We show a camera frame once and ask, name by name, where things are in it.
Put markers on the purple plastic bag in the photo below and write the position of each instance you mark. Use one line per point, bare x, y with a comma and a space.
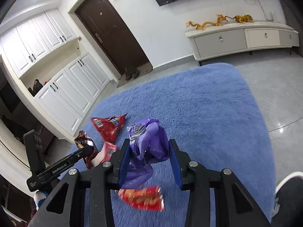
151, 144

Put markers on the brown bag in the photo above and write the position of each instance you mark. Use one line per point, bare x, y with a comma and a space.
36, 87

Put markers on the small pink red packet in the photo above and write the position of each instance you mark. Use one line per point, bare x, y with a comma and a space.
107, 151

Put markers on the red triangular snack wrapper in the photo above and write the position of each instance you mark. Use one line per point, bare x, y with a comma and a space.
109, 128

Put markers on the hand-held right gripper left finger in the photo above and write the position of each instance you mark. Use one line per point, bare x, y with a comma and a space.
124, 165

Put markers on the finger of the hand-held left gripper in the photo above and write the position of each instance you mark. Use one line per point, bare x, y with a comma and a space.
85, 151

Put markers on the short golden dragon ornament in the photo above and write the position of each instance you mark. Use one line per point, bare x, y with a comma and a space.
243, 19

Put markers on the person's black shoe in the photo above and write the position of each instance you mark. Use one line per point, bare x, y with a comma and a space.
291, 189

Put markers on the white television stand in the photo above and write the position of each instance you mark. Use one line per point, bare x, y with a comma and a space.
220, 45

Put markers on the white router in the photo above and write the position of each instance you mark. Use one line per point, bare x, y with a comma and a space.
271, 15

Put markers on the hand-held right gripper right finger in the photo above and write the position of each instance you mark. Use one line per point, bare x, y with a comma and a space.
176, 167

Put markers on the dark red snack wrapper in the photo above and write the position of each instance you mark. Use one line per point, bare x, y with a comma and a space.
84, 140

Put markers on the white cabinet unit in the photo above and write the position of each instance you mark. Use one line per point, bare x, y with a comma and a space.
71, 92

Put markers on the red orange snack packet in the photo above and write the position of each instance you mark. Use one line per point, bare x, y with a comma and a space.
142, 197

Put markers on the long golden dragon ornament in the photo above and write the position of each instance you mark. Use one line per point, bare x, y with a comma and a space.
208, 24

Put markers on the blue fluffy rug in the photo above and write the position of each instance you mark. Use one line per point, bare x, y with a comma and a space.
201, 104

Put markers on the dark brown door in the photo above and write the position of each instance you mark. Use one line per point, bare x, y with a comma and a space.
111, 33

